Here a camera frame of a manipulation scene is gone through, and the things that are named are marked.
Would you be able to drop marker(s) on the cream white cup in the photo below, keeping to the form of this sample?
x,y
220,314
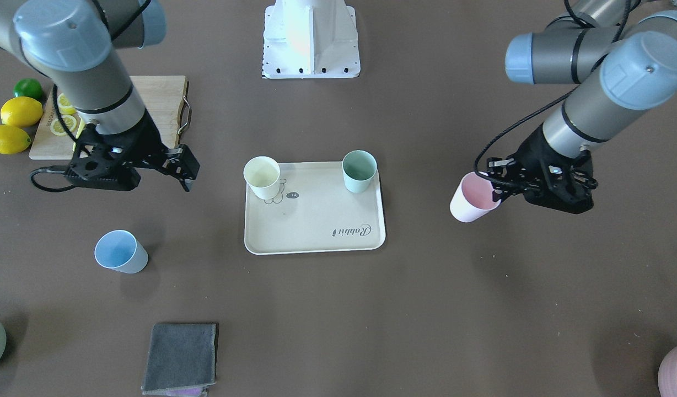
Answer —
x,y
262,176

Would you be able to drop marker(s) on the pink cup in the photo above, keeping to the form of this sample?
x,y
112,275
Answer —
x,y
473,198

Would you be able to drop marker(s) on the mint green cup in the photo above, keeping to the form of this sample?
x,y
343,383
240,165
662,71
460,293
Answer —
x,y
359,168

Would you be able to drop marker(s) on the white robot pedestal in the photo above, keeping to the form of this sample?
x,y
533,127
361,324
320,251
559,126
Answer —
x,y
310,40

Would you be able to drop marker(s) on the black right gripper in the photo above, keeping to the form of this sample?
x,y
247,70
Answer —
x,y
143,139

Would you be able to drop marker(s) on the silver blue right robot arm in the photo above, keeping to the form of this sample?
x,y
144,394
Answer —
x,y
75,43

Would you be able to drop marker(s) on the wooden cutting board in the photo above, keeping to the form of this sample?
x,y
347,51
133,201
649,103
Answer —
x,y
162,95

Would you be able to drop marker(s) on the light blue cup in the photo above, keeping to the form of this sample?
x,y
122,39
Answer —
x,y
120,251

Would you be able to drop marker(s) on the beige rectangular tray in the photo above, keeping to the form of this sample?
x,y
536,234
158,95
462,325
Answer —
x,y
314,212

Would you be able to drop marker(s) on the pink mixing bowl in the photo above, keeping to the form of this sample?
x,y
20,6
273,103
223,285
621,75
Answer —
x,y
667,374

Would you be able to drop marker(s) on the green lime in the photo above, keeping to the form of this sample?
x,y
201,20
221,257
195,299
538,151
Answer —
x,y
28,87

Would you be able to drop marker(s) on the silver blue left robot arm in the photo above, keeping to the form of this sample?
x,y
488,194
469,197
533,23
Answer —
x,y
619,75

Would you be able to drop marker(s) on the yellow lemon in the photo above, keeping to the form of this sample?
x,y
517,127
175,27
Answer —
x,y
13,140
21,112

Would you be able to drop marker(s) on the grey folded cloth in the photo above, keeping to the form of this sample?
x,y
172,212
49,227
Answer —
x,y
181,360

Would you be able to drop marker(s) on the lemon half slice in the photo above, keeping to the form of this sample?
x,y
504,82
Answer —
x,y
67,123
64,105

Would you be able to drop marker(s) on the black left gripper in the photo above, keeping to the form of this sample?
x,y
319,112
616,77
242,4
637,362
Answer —
x,y
528,153

